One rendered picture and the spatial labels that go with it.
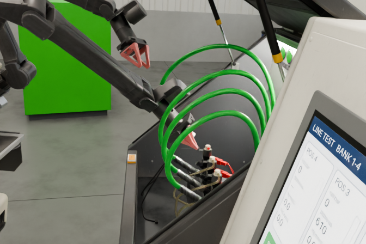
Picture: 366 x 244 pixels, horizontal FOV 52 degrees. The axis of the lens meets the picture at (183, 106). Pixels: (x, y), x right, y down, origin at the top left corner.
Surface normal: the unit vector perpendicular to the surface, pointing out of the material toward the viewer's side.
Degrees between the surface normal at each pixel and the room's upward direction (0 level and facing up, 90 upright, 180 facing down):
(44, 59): 90
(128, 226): 0
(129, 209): 0
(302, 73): 76
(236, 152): 90
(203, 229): 90
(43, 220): 0
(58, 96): 90
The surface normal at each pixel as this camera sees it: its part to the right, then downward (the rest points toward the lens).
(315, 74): -0.95, -0.25
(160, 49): 0.21, 0.33
